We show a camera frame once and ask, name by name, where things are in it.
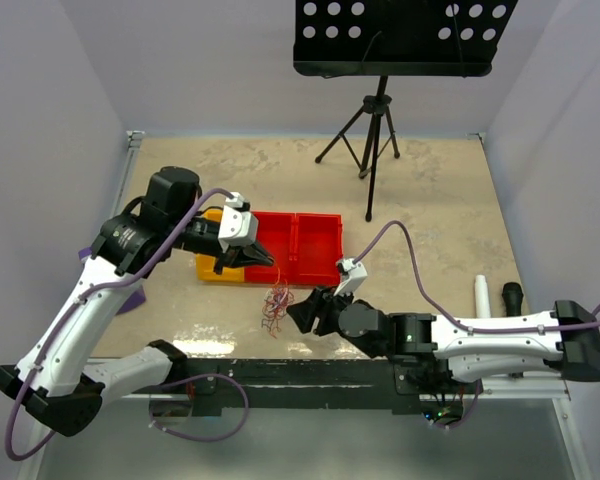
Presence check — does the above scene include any white cylinder post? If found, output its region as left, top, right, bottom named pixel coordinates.
left=474, top=274, right=491, bottom=318

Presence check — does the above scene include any purple holder block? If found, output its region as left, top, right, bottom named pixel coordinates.
left=78, top=247, right=146, bottom=316

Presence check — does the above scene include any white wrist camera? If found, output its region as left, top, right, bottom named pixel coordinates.
left=334, top=257, right=368, bottom=296
left=218, top=192, right=259, bottom=251

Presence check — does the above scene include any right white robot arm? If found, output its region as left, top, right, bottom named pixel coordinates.
left=286, top=287, right=600, bottom=393

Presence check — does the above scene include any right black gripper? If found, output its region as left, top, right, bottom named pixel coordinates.
left=286, top=281, right=354, bottom=336

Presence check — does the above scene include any aluminium left rail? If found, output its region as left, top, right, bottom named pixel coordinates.
left=69, top=130, right=146, bottom=357

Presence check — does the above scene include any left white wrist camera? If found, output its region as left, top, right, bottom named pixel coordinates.
left=218, top=192, right=259, bottom=251

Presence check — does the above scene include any yellow plastic bin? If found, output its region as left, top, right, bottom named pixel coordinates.
left=195, top=206, right=245, bottom=283

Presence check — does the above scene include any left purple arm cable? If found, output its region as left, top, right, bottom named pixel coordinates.
left=4, top=187, right=251, bottom=461

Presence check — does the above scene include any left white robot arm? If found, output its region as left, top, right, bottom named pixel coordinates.
left=0, top=166, right=274, bottom=437

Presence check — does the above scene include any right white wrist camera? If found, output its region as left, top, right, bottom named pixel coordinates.
left=334, top=257, right=368, bottom=296

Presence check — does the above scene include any aluminium rail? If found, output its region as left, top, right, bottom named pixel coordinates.
left=42, top=355, right=574, bottom=401
left=69, top=130, right=146, bottom=357

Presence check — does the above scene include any red double compartment bin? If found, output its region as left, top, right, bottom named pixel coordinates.
left=244, top=211, right=343, bottom=287

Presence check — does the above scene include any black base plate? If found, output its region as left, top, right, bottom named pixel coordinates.
left=149, top=357, right=485, bottom=417

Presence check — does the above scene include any aluminium front rail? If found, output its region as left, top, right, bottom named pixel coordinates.
left=42, top=355, right=574, bottom=401

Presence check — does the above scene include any black cylinder post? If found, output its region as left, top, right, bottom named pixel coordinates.
left=501, top=282, right=524, bottom=317

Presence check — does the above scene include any coloured wire bundle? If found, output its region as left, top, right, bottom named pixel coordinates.
left=258, top=267, right=294, bottom=340

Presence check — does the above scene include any black music stand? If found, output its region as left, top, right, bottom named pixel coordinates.
left=292, top=0, right=521, bottom=224

